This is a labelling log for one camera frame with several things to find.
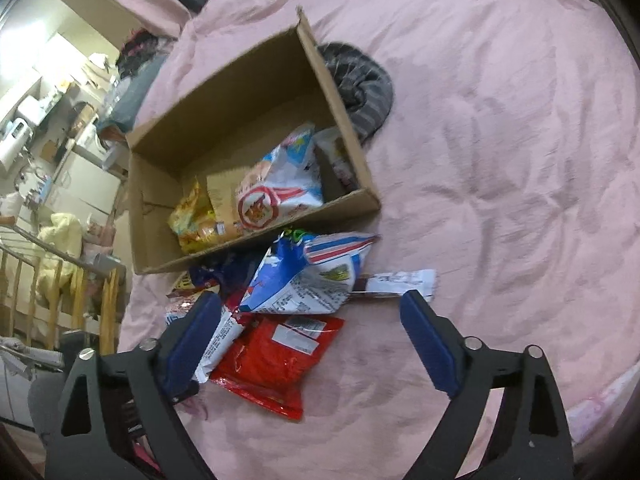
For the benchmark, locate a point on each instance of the brown white chocolate bar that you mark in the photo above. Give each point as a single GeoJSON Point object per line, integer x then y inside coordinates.
{"type": "Point", "coordinates": [396, 284]}

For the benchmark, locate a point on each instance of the pile of clothes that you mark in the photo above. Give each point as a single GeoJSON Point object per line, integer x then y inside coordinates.
{"type": "Point", "coordinates": [137, 65]}

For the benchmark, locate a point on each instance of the dark blue snack bag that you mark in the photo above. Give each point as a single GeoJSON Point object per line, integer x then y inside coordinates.
{"type": "Point", "coordinates": [232, 271]}

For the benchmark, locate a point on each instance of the blue white chip bag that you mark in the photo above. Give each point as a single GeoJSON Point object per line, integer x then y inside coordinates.
{"type": "Point", "coordinates": [305, 273]}

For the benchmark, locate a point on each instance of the yellow orange chip bag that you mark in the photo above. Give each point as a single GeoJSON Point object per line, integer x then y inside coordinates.
{"type": "Point", "coordinates": [194, 222]}

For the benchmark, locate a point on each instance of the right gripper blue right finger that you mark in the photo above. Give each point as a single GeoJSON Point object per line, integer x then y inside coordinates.
{"type": "Point", "coordinates": [437, 342]}

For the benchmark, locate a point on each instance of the white red snack bar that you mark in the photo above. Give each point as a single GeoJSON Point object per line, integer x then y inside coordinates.
{"type": "Point", "coordinates": [231, 325]}

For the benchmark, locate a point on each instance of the gold pink snack pouch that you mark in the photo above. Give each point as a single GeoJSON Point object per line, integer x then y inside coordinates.
{"type": "Point", "coordinates": [221, 189]}

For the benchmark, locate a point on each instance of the grey striped cloth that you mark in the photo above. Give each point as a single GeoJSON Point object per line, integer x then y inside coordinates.
{"type": "Point", "coordinates": [365, 88]}

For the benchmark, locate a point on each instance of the brown cardboard box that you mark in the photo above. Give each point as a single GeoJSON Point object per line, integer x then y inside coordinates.
{"type": "Point", "coordinates": [231, 120]}

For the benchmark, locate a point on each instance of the white kitchen cabinet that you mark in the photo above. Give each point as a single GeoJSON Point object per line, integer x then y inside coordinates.
{"type": "Point", "coordinates": [81, 188]}

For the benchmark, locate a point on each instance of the red white cartoon snack bag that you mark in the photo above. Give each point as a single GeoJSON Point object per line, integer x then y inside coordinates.
{"type": "Point", "coordinates": [184, 294]}

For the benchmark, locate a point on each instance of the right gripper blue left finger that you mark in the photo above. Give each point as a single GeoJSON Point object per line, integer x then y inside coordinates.
{"type": "Point", "coordinates": [184, 342]}

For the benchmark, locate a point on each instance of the white purple snack bar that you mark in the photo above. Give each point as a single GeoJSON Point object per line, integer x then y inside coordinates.
{"type": "Point", "coordinates": [331, 143]}

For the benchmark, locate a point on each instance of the wooden drying rack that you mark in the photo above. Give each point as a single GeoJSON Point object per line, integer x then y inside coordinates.
{"type": "Point", "coordinates": [48, 289]}

